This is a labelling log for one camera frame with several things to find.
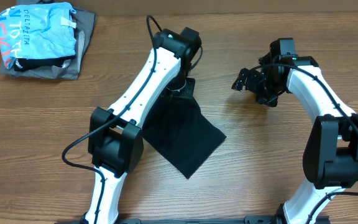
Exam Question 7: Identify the black t-shirt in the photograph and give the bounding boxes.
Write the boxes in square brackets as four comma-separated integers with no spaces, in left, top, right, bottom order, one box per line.
[142,96,226,179]

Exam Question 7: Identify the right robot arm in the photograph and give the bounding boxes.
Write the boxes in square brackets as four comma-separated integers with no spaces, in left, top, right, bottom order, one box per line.
[232,38,358,224]

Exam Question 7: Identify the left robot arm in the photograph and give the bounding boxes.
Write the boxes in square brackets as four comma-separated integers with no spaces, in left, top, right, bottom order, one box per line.
[80,27,201,223]

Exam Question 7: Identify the grey folded garment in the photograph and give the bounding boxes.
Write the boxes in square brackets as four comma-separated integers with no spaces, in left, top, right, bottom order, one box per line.
[0,7,97,80]

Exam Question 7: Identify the light blue folded t-shirt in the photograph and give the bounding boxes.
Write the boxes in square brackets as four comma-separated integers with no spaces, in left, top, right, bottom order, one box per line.
[0,2,76,69]

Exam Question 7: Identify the black folded garment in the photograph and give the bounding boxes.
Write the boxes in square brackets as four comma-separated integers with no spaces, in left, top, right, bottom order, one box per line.
[13,55,76,72]

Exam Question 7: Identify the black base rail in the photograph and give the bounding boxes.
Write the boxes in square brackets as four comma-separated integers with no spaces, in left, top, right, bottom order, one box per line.
[54,215,331,224]

